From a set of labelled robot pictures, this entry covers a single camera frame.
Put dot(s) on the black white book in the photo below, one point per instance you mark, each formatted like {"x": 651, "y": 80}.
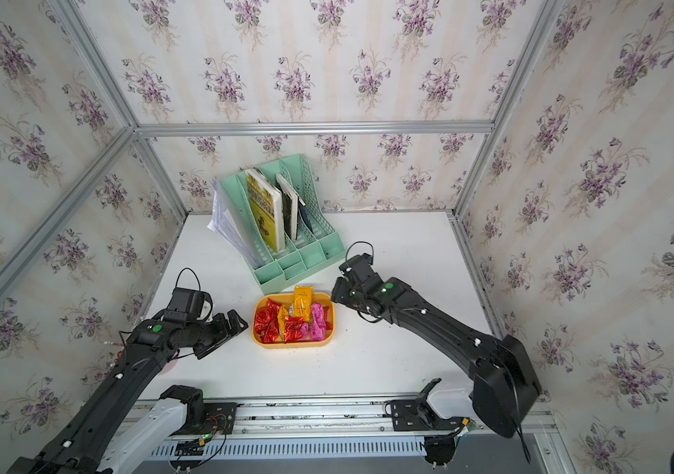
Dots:
{"x": 291, "y": 203}

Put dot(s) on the yellow cover book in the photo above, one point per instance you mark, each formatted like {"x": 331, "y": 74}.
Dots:
{"x": 266, "y": 205}

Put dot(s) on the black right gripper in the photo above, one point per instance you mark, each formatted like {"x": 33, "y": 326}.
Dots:
{"x": 336, "y": 292}

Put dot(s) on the dark blue book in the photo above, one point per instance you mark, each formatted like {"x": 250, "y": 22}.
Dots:
{"x": 304, "y": 214}

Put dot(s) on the white paper stack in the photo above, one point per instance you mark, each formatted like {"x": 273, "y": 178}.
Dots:
{"x": 228, "y": 223}

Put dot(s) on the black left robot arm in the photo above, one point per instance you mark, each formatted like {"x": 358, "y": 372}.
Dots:
{"x": 87, "y": 444}

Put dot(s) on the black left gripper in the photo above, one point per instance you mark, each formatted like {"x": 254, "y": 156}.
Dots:
{"x": 222, "y": 333}

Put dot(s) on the yellow tea bag packet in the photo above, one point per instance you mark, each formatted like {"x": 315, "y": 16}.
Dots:
{"x": 282, "y": 318}
{"x": 303, "y": 300}

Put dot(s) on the mint green file organizer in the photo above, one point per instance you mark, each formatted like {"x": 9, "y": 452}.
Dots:
{"x": 311, "y": 252}

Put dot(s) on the yellow plastic storage box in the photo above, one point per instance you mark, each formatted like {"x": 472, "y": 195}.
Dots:
{"x": 287, "y": 299}

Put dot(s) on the pink tea bag packet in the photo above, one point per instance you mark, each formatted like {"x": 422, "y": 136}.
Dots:
{"x": 318, "y": 323}

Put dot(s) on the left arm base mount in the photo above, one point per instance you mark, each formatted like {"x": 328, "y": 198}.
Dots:
{"x": 209, "y": 423}

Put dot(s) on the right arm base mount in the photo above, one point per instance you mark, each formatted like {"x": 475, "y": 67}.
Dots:
{"x": 418, "y": 415}

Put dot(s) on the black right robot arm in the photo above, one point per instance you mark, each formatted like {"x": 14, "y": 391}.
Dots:
{"x": 505, "y": 382}

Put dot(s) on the red foil tea bag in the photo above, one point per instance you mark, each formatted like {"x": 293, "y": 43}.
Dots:
{"x": 265, "y": 315}
{"x": 297, "y": 330}
{"x": 269, "y": 334}

